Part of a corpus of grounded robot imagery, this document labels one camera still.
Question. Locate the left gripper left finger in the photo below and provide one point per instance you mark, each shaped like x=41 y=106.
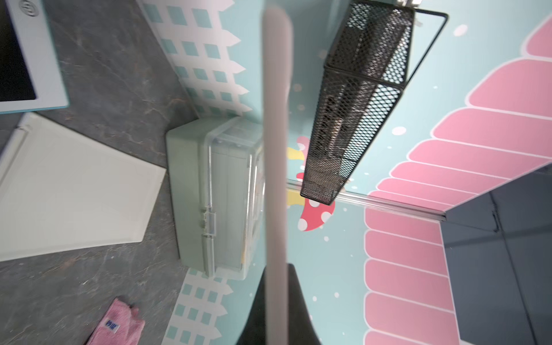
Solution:
x=254 y=332

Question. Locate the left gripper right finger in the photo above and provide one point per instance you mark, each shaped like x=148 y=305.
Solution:
x=300 y=328

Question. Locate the pink cleaning cloth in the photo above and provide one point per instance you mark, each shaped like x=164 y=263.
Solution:
x=121 y=324

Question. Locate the white drawing tablet front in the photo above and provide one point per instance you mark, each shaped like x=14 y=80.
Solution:
x=63 y=191

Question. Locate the white drawing tablet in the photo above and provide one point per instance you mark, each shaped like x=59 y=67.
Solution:
x=63 y=191
x=277 y=53

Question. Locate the blue framed drawing tablet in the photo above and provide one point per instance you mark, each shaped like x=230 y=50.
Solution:
x=31 y=79

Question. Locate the green translucent storage box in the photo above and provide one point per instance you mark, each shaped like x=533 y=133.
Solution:
x=217 y=182

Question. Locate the black wire mesh basket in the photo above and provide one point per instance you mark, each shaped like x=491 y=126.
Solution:
x=364 y=77

